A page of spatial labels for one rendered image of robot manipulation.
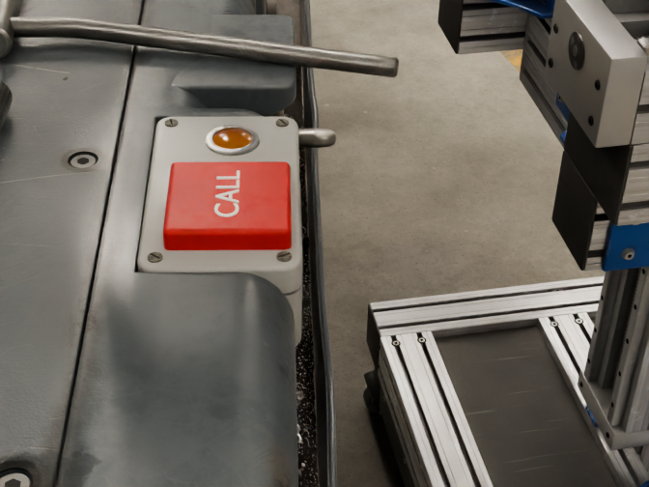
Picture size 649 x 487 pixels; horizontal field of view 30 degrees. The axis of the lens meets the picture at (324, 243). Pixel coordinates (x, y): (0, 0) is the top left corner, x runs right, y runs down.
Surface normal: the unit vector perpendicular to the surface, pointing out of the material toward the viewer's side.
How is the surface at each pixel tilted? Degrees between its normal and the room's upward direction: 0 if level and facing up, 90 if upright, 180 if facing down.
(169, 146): 0
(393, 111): 0
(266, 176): 0
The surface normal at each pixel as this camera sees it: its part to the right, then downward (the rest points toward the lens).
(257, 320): 0.47, -0.71
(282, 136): 0.02, -0.79
